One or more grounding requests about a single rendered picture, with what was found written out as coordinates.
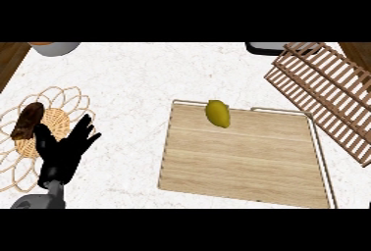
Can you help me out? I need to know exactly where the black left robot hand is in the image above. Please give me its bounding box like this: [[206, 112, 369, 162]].
[[33, 113, 104, 190]]

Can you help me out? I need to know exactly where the yellow squash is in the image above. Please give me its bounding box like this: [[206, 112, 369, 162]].
[[205, 99, 233, 129]]

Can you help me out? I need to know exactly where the pale wooden tray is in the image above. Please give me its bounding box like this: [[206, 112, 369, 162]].
[[157, 99, 339, 210]]

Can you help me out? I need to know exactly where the brown wooden slatted tiered shelf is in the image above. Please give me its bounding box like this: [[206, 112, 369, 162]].
[[262, 42, 371, 169]]

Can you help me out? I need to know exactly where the woven wicker flower placemat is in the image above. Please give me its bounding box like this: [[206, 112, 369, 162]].
[[0, 85, 100, 194]]

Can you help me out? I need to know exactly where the brown bread loaf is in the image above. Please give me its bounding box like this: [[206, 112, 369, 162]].
[[11, 101, 46, 141]]

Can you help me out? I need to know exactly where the grey round pot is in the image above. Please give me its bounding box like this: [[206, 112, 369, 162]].
[[29, 42, 82, 58]]

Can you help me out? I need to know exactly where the dark appliance with pale top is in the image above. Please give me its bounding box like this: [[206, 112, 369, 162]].
[[244, 42, 323, 57]]

